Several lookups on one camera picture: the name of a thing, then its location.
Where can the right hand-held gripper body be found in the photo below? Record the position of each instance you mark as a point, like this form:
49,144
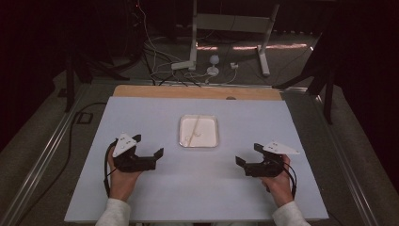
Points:
266,168

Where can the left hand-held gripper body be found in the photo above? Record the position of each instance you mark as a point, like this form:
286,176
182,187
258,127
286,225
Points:
135,163

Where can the white square tray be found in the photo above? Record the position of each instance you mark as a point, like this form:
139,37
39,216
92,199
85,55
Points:
207,128

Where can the person's right hand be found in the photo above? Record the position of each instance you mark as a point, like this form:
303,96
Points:
279,188

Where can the person's left hand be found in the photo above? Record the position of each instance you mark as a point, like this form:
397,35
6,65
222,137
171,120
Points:
120,183

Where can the pale blue table cover sheet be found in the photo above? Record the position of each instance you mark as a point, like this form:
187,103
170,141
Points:
194,188

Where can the black square floor plate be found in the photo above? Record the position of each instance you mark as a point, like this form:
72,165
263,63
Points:
84,118

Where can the white plug adapter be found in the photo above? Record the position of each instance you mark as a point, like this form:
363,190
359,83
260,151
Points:
234,65

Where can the white power strip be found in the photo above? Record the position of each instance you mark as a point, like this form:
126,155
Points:
182,65

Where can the black stand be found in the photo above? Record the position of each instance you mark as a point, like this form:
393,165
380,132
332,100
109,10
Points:
70,81
327,94

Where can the white round desk lamp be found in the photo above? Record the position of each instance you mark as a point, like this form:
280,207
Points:
214,64

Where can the white metal stand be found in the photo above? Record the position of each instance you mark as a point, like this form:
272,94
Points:
232,22

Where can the aluminium floor rail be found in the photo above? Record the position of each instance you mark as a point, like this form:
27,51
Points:
348,175
47,157

